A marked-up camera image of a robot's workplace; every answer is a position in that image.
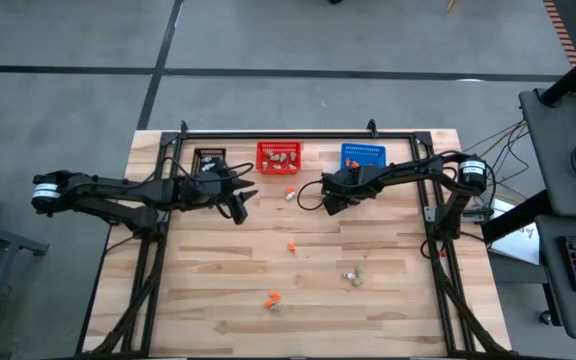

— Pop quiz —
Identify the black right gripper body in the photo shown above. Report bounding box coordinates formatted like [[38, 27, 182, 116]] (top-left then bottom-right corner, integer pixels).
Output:
[[323, 168, 369, 200]]

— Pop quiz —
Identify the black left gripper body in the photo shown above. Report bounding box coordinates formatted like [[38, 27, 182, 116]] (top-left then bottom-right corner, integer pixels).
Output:
[[177, 169, 237, 211]]

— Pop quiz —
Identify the black plastic basket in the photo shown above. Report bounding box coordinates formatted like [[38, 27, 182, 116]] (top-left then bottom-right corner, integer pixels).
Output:
[[191, 147, 228, 177]]

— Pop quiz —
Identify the blue plastic basket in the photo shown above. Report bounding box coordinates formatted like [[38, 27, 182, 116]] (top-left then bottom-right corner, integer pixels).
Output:
[[340, 143, 388, 172]]

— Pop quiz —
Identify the red plastic basket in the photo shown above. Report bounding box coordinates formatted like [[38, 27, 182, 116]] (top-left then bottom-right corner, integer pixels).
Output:
[[255, 141, 303, 176]]

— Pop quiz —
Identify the black desk leg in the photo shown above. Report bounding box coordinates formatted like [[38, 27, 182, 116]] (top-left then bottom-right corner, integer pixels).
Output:
[[481, 188, 539, 245]]

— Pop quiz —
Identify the white paper sheet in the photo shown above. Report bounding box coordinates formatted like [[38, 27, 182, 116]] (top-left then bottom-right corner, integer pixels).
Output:
[[487, 198, 542, 266]]

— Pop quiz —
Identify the grey desk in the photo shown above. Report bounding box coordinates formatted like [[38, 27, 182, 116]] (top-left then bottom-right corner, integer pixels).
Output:
[[519, 88, 576, 219], [535, 214, 576, 342]]

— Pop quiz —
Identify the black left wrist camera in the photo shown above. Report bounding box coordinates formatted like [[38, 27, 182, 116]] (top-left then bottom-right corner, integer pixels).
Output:
[[227, 197, 250, 226]]

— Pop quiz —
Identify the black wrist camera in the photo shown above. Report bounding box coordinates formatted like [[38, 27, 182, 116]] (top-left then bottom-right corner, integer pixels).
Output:
[[323, 196, 350, 217], [227, 197, 250, 226]]

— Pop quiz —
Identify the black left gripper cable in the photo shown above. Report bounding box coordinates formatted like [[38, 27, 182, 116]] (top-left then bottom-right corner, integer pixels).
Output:
[[160, 156, 255, 187]]

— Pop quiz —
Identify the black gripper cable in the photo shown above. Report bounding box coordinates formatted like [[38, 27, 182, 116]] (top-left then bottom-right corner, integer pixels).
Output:
[[296, 179, 327, 212], [160, 156, 255, 187]]

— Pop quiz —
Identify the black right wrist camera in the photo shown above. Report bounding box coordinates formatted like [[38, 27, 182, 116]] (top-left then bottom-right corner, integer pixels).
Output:
[[323, 196, 350, 217]]

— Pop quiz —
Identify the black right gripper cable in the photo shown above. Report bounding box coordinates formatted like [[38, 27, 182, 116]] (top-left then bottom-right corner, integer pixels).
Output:
[[296, 179, 327, 212]]

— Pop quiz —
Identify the black aluminium table frame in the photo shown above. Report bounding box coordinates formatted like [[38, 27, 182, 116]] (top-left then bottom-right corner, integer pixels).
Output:
[[75, 130, 514, 360]]

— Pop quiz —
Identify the loose black cable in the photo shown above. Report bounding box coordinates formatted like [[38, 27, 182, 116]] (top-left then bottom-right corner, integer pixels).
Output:
[[487, 119, 532, 201]]

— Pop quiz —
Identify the black diagonal post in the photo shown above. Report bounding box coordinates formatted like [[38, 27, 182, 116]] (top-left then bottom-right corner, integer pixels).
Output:
[[539, 39, 576, 108]]

